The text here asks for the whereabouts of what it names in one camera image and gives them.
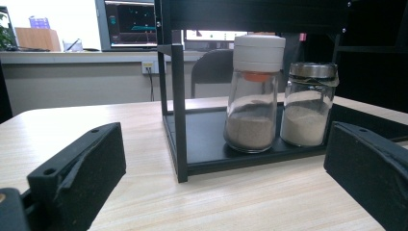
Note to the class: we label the white wall outlet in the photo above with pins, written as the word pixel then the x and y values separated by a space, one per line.
pixel 149 66

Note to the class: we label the green plant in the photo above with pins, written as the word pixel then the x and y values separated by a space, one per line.
pixel 5 35

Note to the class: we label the bright screen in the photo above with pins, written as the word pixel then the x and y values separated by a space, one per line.
pixel 215 34

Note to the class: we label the steel lid white powder jar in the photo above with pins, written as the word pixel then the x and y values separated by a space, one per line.
pixel 304 125

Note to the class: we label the black chair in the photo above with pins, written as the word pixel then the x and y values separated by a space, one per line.
pixel 213 69

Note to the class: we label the clear cup with pen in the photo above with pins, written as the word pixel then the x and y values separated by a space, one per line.
pixel 72 45

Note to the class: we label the pink tag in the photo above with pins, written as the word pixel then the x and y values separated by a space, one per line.
pixel 303 36

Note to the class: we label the purple box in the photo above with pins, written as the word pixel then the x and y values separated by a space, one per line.
pixel 39 21

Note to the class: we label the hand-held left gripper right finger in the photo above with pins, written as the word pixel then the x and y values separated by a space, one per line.
pixel 372 173

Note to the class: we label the brown cardboard box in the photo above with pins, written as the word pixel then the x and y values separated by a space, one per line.
pixel 38 39

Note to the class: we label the black metal shelf rack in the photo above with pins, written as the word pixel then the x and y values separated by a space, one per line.
pixel 205 141

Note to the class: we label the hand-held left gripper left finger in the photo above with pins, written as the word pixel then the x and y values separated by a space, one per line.
pixel 83 173

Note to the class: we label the white lid glass spice jar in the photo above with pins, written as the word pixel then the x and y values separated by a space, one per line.
pixel 253 128

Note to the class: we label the dark computer monitor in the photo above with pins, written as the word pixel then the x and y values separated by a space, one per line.
pixel 131 24

